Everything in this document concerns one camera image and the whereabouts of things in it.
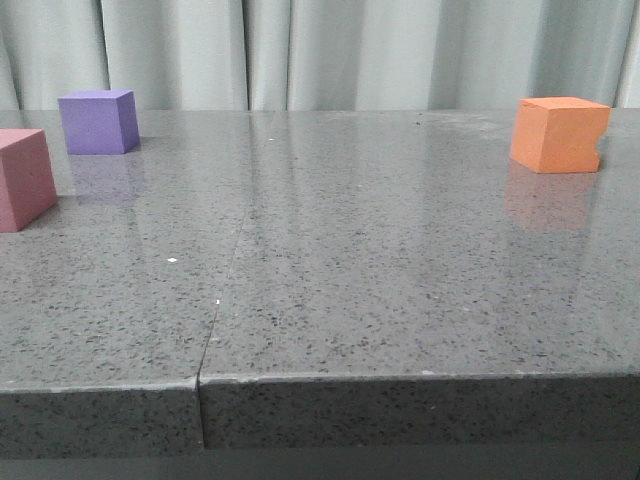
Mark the grey-green curtain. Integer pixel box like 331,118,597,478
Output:
1,1,639,110

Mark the pink foam cube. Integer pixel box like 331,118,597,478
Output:
1,129,57,233

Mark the orange foam cube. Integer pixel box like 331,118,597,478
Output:
510,97,611,174

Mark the purple foam cube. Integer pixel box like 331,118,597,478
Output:
58,90,140,155

